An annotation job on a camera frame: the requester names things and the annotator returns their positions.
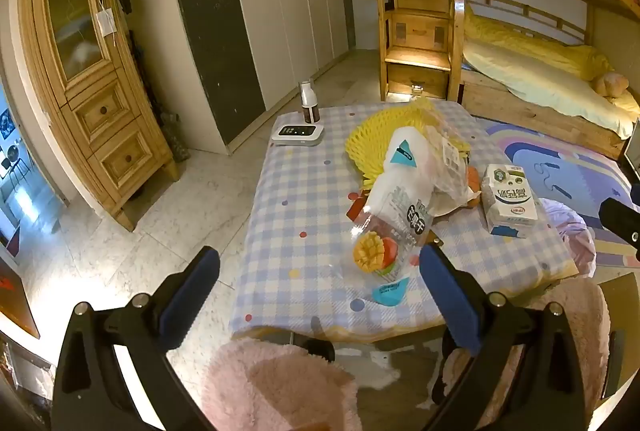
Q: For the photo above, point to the brown spray bottle white cap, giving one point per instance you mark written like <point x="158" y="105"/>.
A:
<point x="309" y="108"/>

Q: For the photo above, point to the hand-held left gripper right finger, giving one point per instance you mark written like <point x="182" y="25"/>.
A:
<point x="450" y="296"/>

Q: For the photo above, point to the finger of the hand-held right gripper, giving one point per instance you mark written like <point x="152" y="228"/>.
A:
<point x="620" y="221"/>

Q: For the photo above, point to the blue checkered tablecloth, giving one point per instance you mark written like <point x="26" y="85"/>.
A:
<point x="300" y="191"/>

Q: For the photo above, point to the orange wrapper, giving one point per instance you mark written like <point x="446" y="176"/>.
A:
<point x="472" y="178"/>

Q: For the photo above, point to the white milk carton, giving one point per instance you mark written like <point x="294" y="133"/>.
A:
<point x="507" y="211"/>

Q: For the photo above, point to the white paper tag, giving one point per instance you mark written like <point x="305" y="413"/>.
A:
<point x="106" y="23"/>

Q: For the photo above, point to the mango snack packet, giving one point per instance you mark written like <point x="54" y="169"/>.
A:
<point x="370" y="251"/>

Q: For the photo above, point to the white wardrobe with round holes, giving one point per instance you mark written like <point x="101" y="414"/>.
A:
<point x="280" y="11"/>

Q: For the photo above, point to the laptop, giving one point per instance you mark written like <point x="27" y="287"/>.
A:
<point x="632" y="151"/>

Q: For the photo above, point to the white electronic device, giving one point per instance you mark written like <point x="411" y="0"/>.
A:
<point x="300" y="133"/>

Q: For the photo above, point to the wooden bunk bed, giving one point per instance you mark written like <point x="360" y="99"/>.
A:
<point x="525" y="111"/>

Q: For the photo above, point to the pink fluffy stool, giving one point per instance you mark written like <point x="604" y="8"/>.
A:
<point x="590" y="311"/>
<point x="260" y="391"/>

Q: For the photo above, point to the yellow bedding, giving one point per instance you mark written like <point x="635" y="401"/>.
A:
<point x="530" y="71"/>

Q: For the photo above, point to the clear plastic bag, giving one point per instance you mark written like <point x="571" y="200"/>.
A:
<point x="450" y="181"/>

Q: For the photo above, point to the red wrapper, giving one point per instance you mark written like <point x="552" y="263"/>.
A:
<point x="357" y="207"/>

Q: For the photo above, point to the white plastic bag blue label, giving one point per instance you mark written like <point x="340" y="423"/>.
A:
<point x="400" y="176"/>

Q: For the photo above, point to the wooden cabinet with glass door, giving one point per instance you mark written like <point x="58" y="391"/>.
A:
<point x="105" y="111"/>

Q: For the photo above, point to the lilac cloth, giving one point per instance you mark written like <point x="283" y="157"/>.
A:
<point x="570" y="236"/>

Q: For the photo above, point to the tan plush toy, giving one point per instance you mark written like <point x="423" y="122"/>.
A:
<point x="610" y="83"/>

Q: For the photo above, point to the brown cardboard box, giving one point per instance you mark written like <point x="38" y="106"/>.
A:
<point x="622" y="296"/>

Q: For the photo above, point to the colourful cartoon rug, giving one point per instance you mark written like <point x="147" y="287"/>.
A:
<point x="550" y="161"/>

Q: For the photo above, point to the yellow foam net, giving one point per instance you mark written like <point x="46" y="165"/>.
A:
<point x="367" y="141"/>

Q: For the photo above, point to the orange framed picture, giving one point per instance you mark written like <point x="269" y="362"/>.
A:
<point x="17" y="301"/>

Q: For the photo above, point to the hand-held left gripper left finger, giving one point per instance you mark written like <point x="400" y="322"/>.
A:
<point x="192" y="296"/>

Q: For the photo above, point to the wooden stair drawers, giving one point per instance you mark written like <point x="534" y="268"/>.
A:
<point x="417" y="36"/>

